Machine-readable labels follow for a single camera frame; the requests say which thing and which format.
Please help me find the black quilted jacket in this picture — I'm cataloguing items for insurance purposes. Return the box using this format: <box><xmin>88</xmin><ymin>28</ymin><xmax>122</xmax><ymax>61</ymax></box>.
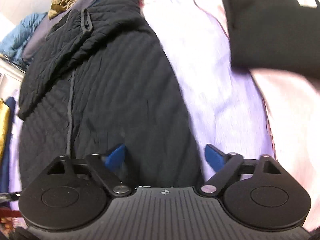
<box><xmin>18</xmin><ymin>0</ymin><xmax>203</xmax><ymax>187</ymax></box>

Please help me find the lavender bed sheet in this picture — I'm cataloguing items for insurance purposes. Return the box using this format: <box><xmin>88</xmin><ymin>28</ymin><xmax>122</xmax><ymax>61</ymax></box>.
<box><xmin>7</xmin><ymin>0</ymin><xmax>320</xmax><ymax>233</ymax></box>

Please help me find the navy blue fabric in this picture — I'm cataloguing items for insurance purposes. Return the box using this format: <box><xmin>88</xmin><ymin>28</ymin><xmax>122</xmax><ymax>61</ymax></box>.
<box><xmin>1</xmin><ymin>96</ymin><xmax>16</xmax><ymax>193</ymax></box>

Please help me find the gold satin fabric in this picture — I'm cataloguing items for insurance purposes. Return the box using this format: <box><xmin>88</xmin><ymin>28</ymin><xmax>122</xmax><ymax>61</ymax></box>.
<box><xmin>0</xmin><ymin>99</ymin><xmax>10</xmax><ymax>159</ymax></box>

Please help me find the black folded garment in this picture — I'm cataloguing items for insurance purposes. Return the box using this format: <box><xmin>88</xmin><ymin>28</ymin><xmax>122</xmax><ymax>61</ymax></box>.
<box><xmin>222</xmin><ymin>0</ymin><xmax>319</xmax><ymax>78</ymax></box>

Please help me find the grey purple mattress pad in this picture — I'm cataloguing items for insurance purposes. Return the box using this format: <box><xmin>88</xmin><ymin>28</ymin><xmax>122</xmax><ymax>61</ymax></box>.
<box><xmin>22</xmin><ymin>0</ymin><xmax>97</xmax><ymax>64</ymax></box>

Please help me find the light blue down jacket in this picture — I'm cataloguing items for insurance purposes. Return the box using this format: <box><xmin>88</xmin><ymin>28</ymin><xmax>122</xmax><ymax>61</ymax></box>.
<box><xmin>1</xmin><ymin>12</ymin><xmax>47</xmax><ymax>68</ymax></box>

